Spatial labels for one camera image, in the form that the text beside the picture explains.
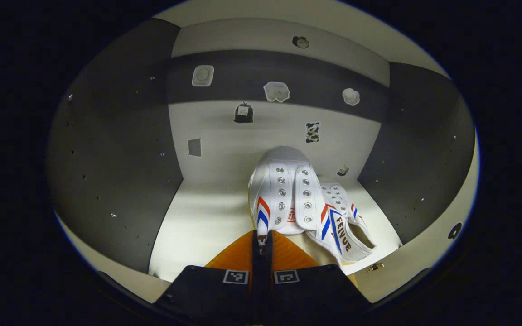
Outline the white striped canvas shoe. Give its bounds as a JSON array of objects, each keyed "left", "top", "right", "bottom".
[
  {"left": 248, "top": 146, "right": 330, "bottom": 248},
  {"left": 309, "top": 182, "right": 377, "bottom": 266}
]

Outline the white cabinet shelf board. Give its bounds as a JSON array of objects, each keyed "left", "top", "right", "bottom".
[
  {"left": 148, "top": 179, "right": 403, "bottom": 282},
  {"left": 152, "top": 0, "right": 450, "bottom": 77}
]

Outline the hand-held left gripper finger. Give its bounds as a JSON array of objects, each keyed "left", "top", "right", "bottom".
[
  {"left": 155, "top": 230, "right": 263, "bottom": 320},
  {"left": 263, "top": 230, "right": 371, "bottom": 320}
]

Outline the white grey shoe cabinet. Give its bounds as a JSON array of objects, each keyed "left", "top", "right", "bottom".
[{"left": 46, "top": 0, "right": 481, "bottom": 305}]

